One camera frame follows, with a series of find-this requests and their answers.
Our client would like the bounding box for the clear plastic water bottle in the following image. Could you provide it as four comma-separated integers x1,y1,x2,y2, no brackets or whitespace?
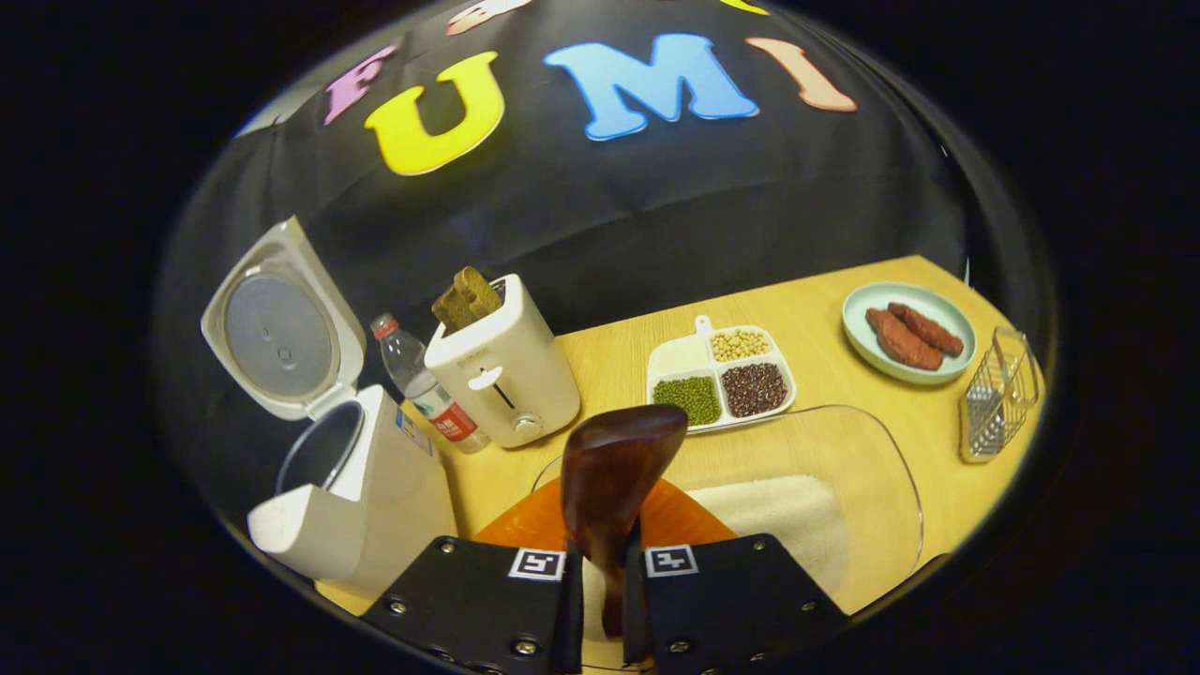
370,312,491,455

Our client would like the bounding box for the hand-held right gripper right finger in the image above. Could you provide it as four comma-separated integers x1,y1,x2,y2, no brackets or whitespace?
623,480,849,675

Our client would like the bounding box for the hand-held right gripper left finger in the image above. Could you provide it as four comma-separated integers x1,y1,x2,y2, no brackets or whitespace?
361,478,584,675

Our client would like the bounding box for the white divided dish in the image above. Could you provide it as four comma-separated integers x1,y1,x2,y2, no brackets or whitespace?
645,316,798,434

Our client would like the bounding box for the black backdrop cloth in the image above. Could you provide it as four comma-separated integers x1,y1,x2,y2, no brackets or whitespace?
155,0,971,470

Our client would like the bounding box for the dark wooden spoon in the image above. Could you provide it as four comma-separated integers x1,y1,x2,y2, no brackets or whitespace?
561,405,690,638

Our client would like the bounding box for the metal wire chopstick holder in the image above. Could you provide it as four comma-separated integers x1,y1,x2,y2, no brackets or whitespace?
958,325,1042,465

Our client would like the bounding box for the clear plastic tray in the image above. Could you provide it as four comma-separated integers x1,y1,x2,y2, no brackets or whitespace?
530,405,924,648

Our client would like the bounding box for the red meat piece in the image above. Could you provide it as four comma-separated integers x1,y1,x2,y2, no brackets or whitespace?
888,302,965,357
865,307,945,371

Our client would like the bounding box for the pile of soybeans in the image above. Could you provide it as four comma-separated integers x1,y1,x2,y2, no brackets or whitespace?
710,328,772,363

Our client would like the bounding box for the pale green plate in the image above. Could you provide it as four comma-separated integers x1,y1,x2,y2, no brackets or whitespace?
841,282,978,386

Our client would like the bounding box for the brown toast slice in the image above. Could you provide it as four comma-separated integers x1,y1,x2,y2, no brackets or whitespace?
431,284,477,332
454,267,504,320

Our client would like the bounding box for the white rice cooker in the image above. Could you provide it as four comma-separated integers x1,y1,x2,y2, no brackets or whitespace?
200,216,460,601

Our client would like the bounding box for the white toaster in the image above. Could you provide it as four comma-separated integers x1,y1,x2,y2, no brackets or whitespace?
424,274,582,449

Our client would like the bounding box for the pile of green mung beans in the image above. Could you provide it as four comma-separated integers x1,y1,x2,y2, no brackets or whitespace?
653,375,723,426

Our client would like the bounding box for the pile of red beans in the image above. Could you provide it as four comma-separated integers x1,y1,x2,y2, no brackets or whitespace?
720,362,788,418

